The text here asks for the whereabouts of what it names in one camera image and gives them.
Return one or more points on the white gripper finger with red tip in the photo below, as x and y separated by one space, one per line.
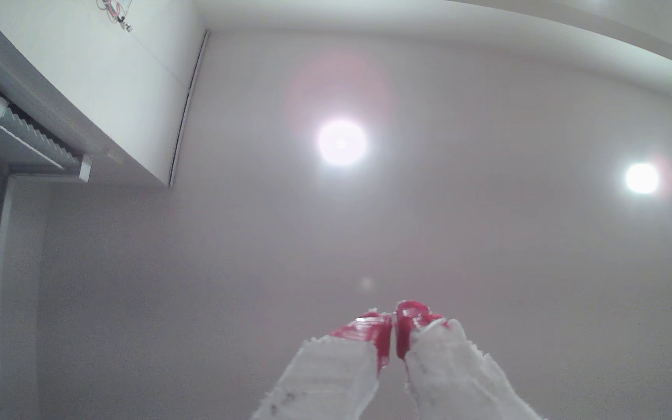
327 379
458 379

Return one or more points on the round ceiling light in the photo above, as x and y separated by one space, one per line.
642 178
342 143

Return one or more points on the white slatted blind cassette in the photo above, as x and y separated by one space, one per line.
27 137

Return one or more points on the white wall conduit strip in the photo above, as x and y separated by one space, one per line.
187 111

